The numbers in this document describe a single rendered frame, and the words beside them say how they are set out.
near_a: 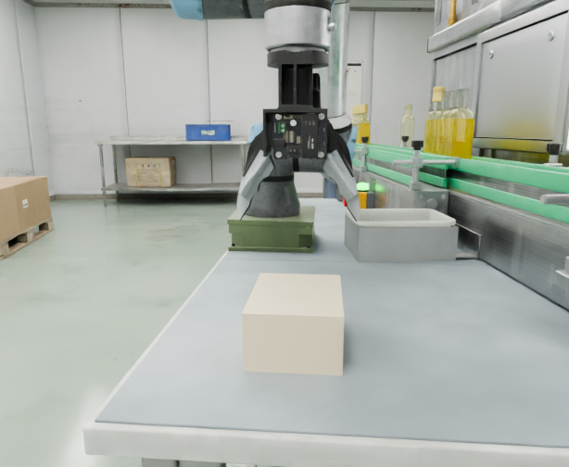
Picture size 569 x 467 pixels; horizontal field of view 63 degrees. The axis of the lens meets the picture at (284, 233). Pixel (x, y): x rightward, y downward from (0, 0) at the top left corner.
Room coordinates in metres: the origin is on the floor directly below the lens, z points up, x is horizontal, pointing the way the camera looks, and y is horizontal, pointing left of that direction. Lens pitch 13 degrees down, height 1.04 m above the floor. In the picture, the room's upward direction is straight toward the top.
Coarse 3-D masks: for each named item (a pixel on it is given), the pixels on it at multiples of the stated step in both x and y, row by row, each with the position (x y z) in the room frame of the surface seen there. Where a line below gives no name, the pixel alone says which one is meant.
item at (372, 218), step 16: (368, 208) 1.16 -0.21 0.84; (384, 208) 1.16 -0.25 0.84; (400, 208) 1.16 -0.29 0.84; (416, 208) 1.16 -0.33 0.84; (368, 224) 0.99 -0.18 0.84; (384, 224) 0.99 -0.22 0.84; (400, 224) 0.99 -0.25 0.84; (416, 224) 1.00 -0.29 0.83; (432, 224) 1.00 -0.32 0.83; (448, 224) 1.00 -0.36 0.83
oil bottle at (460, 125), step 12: (456, 108) 1.30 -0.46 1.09; (468, 108) 1.29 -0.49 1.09; (456, 120) 1.28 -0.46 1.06; (468, 120) 1.28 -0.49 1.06; (456, 132) 1.28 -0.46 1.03; (468, 132) 1.28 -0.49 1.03; (456, 144) 1.28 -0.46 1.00; (468, 144) 1.28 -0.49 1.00; (456, 156) 1.28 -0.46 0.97; (468, 156) 1.28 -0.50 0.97
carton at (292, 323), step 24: (264, 288) 0.61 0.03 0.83; (288, 288) 0.61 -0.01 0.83; (312, 288) 0.61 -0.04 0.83; (336, 288) 0.61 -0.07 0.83; (264, 312) 0.52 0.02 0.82; (288, 312) 0.52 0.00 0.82; (312, 312) 0.52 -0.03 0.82; (336, 312) 0.52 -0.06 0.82; (264, 336) 0.52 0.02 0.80; (288, 336) 0.51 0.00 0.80; (312, 336) 0.51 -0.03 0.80; (336, 336) 0.51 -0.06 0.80; (264, 360) 0.52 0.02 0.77; (288, 360) 0.51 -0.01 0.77; (312, 360) 0.51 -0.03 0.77; (336, 360) 0.51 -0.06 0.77
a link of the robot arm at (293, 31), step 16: (272, 16) 0.54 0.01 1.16; (288, 16) 0.53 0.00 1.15; (304, 16) 0.53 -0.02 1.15; (320, 16) 0.54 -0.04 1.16; (272, 32) 0.55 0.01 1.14; (288, 32) 0.53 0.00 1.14; (304, 32) 0.53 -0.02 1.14; (320, 32) 0.54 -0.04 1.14; (272, 48) 0.56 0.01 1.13; (288, 48) 0.54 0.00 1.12; (304, 48) 0.54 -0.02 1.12; (320, 48) 0.55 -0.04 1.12
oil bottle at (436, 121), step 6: (438, 114) 1.41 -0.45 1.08; (438, 120) 1.40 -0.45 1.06; (438, 126) 1.40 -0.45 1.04; (438, 132) 1.40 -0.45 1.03; (432, 138) 1.44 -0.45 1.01; (438, 138) 1.39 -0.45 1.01; (432, 144) 1.44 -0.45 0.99; (438, 144) 1.39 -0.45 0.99; (432, 150) 1.43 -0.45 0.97; (438, 150) 1.39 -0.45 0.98
